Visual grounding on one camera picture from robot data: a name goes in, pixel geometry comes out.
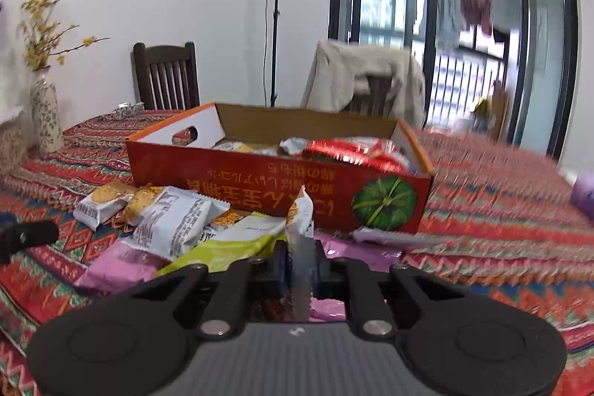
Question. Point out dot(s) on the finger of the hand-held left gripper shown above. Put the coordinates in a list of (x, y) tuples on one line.
[(28, 234), (7, 219)]

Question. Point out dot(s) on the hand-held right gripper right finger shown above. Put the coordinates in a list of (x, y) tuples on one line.
[(323, 273)]

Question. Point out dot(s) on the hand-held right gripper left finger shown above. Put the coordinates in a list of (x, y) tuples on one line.
[(279, 273)]

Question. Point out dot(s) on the red cardboard box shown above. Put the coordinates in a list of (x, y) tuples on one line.
[(278, 192)]

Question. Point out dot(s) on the red foil snack packet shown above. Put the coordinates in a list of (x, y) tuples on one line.
[(352, 154)]

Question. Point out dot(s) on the white silver snack packet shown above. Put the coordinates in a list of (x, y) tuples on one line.
[(293, 145)]

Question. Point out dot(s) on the green snack packet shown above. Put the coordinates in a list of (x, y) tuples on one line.
[(232, 250)]

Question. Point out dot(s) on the white pink snack packet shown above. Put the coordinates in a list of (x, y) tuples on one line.
[(399, 238)]

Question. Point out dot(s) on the floral patterned vase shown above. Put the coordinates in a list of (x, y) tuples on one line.
[(46, 113)]

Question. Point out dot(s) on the small foil-wrapped items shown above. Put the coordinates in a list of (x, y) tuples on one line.
[(127, 108)]

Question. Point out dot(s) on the wooden chair under jacket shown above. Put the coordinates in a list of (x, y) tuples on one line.
[(371, 97)]

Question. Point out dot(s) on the yellow flower branches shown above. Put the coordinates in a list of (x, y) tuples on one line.
[(41, 34)]

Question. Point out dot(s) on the beige jacket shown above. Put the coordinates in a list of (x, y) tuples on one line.
[(338, 76)]

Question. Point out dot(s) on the dark wooden chair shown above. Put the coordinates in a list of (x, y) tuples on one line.
[(164, 76)]

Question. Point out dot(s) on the yellow green bag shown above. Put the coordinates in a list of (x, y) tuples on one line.
[(481, 108)]

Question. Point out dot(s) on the balcony railing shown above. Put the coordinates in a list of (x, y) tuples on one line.
[(457, 85)]

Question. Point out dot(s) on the wooden board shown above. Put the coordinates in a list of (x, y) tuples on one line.
[(500, 110)]

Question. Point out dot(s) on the studio light on stand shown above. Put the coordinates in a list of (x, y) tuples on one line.
[(277, 6)]

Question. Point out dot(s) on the purple tissue pack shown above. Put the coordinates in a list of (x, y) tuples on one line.
[(584, 196)]

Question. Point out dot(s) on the black framed sliding glass door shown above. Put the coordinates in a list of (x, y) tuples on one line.
[(564, 76)]

